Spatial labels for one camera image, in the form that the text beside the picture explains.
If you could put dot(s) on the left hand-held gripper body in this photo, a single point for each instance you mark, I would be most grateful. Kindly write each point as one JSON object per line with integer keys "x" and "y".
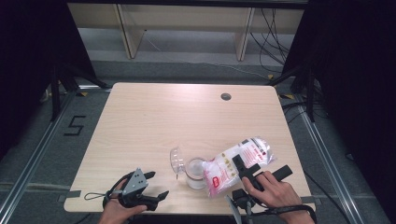
{"x": 136, "y": 183}

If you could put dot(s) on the person's left hand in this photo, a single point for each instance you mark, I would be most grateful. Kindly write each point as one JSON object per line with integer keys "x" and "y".
{"x": 118, "y": 214}

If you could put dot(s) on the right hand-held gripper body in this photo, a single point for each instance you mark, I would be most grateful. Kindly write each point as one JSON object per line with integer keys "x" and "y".
{"x": 241, "y": 197}

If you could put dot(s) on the light wooden shelf unit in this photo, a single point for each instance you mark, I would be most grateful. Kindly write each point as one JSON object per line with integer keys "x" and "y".
{"x": 132, "y": 40}

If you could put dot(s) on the person's right hand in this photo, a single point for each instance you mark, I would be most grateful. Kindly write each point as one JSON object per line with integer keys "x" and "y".
{"x": 277, "y": 196}

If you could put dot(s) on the metal floor rail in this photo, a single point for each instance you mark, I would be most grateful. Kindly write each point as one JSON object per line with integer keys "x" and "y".
{"x": 41, "y": 149}
{"x": 325, "y": 161}

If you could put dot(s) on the red and white pouch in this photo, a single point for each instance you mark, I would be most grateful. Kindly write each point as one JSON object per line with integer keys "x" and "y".
{"x": 224, "y": 174}

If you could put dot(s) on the yellow black floor tape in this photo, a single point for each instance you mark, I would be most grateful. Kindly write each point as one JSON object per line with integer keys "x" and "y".
{"x": 287, "y": 96}
{"x": 82, "y": 94}
{"x": 270, "y": 76}

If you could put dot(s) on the clear glass jar with lid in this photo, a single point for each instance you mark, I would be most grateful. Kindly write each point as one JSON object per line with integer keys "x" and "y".
{"x": 194, "y": 177}

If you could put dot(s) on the grey tape strip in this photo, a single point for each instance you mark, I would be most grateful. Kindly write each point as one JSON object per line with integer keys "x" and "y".
{"x": 308, "y": 200}
{"x": 73, "y": 194}

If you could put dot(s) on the black metal stand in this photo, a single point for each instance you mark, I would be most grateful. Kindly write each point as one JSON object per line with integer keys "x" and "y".
{"x": 55, "y": 93}
{"x": 309, "y": 99}

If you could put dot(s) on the black curtain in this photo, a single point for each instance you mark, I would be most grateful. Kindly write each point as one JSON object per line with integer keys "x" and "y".
{"x": 25, "y": 62}
{"x": 358, "y": 77}

